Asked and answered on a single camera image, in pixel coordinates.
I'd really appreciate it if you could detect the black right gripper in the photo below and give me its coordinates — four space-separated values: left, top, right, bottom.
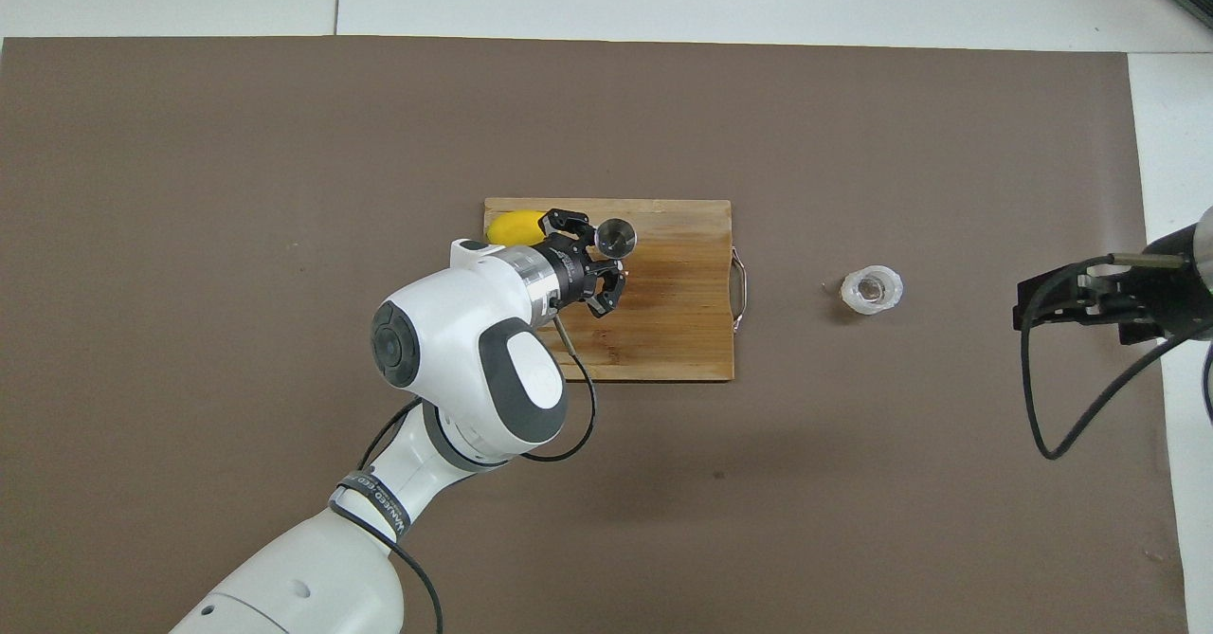
1014 225 1213 346

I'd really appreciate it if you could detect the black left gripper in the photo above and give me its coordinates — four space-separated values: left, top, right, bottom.
534 208 629 320

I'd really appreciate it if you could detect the steel double jigger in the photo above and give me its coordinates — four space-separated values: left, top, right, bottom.
595 219 638 258

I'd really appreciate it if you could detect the yellow lemon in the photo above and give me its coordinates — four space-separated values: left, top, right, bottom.
486 209 551 246

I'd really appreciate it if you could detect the brown table mat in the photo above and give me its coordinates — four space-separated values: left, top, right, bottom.
0 35 1190 634

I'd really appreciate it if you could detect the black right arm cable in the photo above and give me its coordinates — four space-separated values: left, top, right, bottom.
1021 253 1213 461

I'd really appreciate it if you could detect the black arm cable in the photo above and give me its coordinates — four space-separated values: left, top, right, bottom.
327 312 598 634
1021 253 1213 461

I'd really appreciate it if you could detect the wooden cutting board, metal handle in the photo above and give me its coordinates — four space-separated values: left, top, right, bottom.
479 198 750 384

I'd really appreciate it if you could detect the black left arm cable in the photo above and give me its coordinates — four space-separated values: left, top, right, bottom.
327 312 598 634

